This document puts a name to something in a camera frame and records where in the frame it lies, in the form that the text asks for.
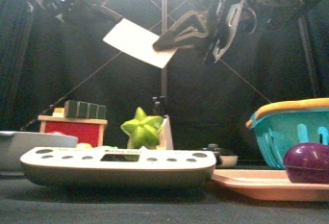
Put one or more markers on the teal basket orange rim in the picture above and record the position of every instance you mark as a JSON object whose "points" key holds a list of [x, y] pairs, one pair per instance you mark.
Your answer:
{"points": [[286, 128]]}

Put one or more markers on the red wooden box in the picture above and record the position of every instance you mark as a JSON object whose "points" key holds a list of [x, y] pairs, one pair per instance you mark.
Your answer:
{"points": [[81, 130]]}

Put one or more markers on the white upright board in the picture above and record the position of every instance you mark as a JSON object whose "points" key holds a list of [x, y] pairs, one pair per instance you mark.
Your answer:
{"points": [[167, 135]]}

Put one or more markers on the green toy star fruit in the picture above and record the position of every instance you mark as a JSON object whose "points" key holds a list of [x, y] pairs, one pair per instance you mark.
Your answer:
{"points": [[143, 130]]}

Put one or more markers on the white grey toy scale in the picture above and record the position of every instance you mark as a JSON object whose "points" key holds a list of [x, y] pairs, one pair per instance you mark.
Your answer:
{"points": [[115, 167]]}

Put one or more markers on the small black white pot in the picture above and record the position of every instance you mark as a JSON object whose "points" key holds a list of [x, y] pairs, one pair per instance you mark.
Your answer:
{"points": [[225, 159]]}

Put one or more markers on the purple toy ball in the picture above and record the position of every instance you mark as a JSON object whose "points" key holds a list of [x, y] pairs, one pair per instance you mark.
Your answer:
{"points": [[307, 163]]}

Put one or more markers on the small yellow block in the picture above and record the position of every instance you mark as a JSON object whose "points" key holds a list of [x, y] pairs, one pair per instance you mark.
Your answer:
{"points": [[59, 112]]}

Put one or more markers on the small yellow toy piece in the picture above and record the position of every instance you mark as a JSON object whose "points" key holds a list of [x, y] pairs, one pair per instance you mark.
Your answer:
{"points": [[84, 145]]}

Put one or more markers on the pink plastic tray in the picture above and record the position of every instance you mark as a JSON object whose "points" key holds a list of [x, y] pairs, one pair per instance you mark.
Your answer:
{"points": [[265, 186]]}

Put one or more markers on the vertical metal frame pole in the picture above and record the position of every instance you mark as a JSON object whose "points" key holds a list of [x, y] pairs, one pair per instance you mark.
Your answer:
{"points": [[163, 74]]}

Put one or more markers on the dark green segmented block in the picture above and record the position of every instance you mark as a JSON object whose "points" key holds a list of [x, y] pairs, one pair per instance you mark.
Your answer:
{"points": [[85, 109]]}

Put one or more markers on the grey plastic bowl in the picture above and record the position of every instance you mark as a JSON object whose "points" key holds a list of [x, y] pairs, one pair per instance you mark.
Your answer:
{"points": [[29, 146]]}

